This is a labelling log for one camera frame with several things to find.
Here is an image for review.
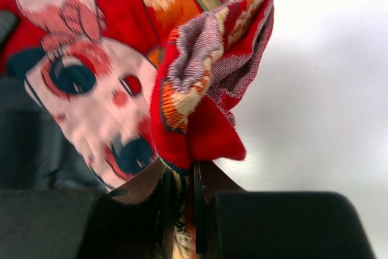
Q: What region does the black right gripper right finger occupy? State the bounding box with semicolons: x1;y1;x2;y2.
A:
193;161;245;258

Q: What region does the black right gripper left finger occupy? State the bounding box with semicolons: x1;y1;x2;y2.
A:
87;160;170;258

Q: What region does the red cartoon print cloth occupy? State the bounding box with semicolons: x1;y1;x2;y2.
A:
1;0;274;258

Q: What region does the pink hard-shell suitcase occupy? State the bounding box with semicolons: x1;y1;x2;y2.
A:
1;74;105;191

